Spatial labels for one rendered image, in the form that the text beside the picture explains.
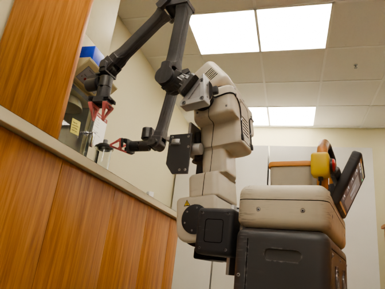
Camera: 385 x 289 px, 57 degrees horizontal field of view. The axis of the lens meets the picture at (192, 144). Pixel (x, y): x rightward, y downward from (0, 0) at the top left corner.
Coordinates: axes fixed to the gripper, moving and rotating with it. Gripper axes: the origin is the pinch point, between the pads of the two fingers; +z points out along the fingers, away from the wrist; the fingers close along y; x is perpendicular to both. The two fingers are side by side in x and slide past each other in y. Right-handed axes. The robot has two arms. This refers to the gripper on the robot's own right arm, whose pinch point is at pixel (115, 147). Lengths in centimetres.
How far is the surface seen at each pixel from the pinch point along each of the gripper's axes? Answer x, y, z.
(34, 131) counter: 9, 74, -9
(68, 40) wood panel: -49, 28, 15
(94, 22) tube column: -73, 4, 16
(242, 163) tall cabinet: -31, -293, -33
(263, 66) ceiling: -118, -187, -68
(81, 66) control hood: -38.0, 21.1, 10.6
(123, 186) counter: 21.6, 6.1, -8.9
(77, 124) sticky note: -10.9, 9.0, 18.1
